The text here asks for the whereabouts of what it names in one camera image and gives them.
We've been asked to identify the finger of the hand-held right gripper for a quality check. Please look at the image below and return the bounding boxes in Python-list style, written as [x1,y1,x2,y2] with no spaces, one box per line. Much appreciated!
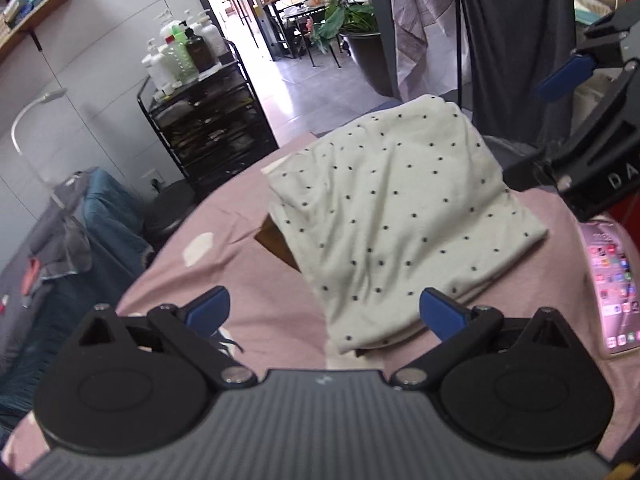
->
[502,149,566,191]
[537,5,640,146]

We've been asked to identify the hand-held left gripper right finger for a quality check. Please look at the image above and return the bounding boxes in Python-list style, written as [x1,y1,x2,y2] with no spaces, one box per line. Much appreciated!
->
[390,287,576,388]

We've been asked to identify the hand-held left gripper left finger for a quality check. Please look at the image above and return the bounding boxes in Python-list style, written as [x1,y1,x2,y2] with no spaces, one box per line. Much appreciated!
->
[65,286,253,386]

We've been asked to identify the white black-dotted garment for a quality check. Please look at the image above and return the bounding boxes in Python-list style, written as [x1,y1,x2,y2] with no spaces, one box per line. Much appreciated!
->
[262,95,551,357]

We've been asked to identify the pink spotted bedsheet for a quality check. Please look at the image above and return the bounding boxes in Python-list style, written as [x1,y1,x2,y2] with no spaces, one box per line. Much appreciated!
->
[0,132,640,476]

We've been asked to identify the person's dark grey shirt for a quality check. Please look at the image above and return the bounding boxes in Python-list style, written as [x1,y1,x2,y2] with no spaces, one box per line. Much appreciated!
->
[450,0,579,147]

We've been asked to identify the black round stool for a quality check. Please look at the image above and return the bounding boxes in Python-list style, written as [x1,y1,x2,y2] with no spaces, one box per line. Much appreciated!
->
[142,182,202,252]

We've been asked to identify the smartphone with pink case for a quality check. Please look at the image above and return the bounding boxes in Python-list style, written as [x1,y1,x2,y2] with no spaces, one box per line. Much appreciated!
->
[580,217,640,362]

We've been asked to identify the light patterned hanging cloth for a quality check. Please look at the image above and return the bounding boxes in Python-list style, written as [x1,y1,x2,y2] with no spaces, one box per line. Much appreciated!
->
[382,0,464,107]

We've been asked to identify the grey towel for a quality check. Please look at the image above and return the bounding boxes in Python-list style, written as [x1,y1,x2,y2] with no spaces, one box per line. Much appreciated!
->
[29,171,94,282]

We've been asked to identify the black trolley rack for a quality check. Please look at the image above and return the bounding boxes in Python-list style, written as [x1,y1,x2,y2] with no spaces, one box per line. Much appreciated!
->
[136,40,280,202]

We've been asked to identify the red cloth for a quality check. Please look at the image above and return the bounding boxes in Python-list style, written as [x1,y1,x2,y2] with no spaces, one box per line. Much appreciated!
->
[21,257,42,297]

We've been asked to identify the green potted plant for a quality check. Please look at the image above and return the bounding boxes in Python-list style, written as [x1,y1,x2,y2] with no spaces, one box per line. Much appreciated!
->
[311,0,397,99]

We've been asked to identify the group of bottles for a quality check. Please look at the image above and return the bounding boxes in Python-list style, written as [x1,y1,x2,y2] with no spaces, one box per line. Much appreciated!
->
[141,9,232,97]

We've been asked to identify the white gooseneck floor lamp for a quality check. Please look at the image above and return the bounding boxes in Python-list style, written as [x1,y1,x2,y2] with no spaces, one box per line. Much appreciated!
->
[11,87,69,209]

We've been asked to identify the metal shelf rack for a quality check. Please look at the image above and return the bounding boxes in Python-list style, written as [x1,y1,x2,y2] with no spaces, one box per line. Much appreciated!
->
[260,0,372,63]

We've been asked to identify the wooden wall shelf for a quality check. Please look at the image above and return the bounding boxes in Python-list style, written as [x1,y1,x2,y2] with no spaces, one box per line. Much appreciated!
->
[0,0,76,64]

